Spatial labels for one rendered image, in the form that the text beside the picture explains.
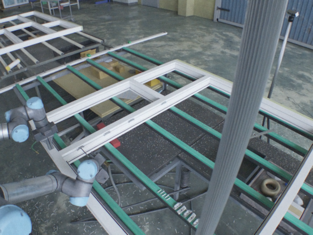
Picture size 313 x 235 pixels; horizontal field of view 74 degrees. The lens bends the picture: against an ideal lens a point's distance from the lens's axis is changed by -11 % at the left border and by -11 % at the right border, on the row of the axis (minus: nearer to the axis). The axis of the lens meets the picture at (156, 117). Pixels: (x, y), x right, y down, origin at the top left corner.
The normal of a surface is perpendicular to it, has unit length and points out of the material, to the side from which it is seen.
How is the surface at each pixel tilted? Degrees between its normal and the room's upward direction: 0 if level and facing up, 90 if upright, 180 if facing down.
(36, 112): 90
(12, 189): 51
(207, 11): 90
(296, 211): 0
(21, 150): 0
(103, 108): 0
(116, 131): 90
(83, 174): 45
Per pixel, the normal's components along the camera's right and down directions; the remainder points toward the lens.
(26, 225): 0.93, 0.11
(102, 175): 0.14, -0.14
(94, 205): 0.00, -0.79
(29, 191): 0.95, -0.12
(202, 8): -0.73, 0.41
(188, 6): 0.68, 0.44
